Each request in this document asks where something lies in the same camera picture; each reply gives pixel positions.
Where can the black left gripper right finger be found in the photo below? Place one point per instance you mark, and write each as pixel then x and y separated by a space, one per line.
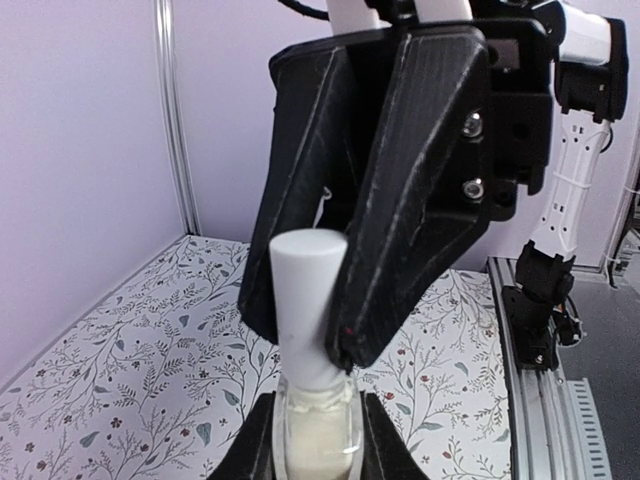
pixel 385 455

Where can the clear nail polish bottle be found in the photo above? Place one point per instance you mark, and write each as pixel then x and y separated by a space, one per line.
pixel 318 435

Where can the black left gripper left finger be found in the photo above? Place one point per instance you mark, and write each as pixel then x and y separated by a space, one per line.
pixel 250 455

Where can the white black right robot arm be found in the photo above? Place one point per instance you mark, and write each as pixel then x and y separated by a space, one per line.
pixel 588 85

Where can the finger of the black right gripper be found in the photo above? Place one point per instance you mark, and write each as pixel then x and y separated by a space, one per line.
pixel 315 92

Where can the aluminium corner post right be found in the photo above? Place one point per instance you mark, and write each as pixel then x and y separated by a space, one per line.
pixel 172 115

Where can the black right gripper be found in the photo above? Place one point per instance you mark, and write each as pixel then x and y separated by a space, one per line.
pixel 448 119

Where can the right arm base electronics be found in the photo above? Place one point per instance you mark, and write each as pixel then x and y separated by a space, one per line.
pixel 535 307

